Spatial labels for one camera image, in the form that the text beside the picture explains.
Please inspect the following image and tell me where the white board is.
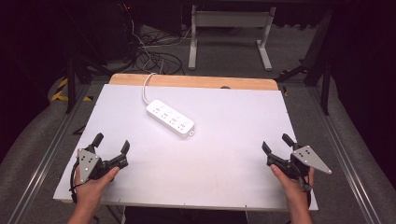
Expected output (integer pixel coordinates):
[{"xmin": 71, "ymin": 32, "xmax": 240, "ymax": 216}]
[{"xmin": 52, "ymin": 83, "xmax": 319, "ymax": 212}]

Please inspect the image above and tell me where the yellow black hazard tape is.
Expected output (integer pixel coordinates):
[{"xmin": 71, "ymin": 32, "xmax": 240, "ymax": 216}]
[{"xmin": 50, "ymin": 77, "xmax": 94, "ymax": 103}]

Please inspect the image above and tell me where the white power strip cable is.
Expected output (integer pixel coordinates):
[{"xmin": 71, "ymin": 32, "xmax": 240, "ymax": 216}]
[{"xmin": 142, "ymin": 72, "xmax": 158, "ymax": 105}]

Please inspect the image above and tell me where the black cable bundle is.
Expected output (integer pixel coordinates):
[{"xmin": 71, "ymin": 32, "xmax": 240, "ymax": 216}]
[{"xmin": 124, "ymin": 3, "xmax": 188, "ymax": 76}]

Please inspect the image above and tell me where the person's left hand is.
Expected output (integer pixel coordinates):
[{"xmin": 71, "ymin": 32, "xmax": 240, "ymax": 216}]
[{"xmin": 74, "ymin": 148, "xmax": 120, "ymax": 213}]

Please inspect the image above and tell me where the white metal desk frame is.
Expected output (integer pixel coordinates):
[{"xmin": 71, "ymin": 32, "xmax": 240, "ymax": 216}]
[{"xmin": 188, "ymin": 4, "xmax": 277, "ymax": 72}]

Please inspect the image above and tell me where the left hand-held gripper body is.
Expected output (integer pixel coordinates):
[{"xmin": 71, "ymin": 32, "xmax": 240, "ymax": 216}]
[{"xmin": 77, "ymin": 144, "xmax": 130, "ymax": 185}]

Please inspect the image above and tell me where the aluminium floor rail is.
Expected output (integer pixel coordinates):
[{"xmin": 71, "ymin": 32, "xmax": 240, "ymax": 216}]
[
  {"xmin": 7, "ymin": 85, "xmax": 92, "ymax": 224},
  {"xmin": 306, "ymin": 87, "xmax": 382, "ymax": 224}
]

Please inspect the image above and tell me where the white power strip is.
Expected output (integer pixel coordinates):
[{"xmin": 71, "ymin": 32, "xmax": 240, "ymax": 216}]
[{"xmin": 146, "ymin": 99, "xmax": 196, "ymax": 139}]

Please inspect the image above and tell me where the black metal stand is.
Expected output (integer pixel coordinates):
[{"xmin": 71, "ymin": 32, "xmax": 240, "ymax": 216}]
[
  {"xmin": 275, "ymin": 8, "xmax": 335, "ymax": 116},
  {"xmin": 64, "ymin": 49, "xmax": 115, "ymax": 115}
]

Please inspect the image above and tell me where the wooden table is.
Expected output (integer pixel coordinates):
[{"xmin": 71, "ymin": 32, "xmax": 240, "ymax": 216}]
[{"xmin": 108, "ymin": 73, "xmax": 279, "ymax": 91}]

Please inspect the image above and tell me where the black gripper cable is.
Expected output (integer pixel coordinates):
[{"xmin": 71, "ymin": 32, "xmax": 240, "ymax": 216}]
[{"xmin": 68, "ymin": 161, "xmax": 80, "ymax": 204}]

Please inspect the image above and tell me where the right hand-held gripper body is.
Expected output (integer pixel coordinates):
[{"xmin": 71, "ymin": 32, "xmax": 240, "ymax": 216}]
[{"xmin": 266, "ymin": 145, "xmax": 332, "ymax": 181}]

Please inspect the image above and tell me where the person's right hand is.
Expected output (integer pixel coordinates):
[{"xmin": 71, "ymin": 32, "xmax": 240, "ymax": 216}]
[{"xmin": 270, "ymin": 163, "xmax": 316, "ymax": 213}]

